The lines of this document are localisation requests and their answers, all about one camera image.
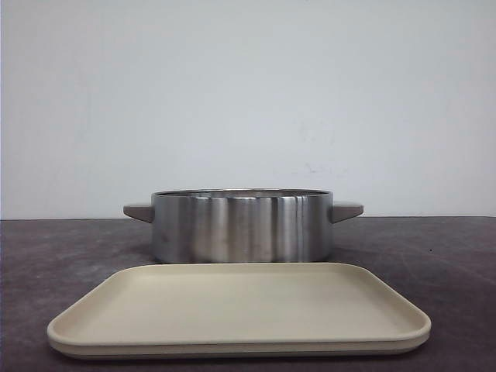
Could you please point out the beige rectangular tray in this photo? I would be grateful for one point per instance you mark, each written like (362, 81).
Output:
(229, 310)

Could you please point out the stainless steel steamer pot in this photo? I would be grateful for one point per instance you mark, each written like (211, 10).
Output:
(242, 225)

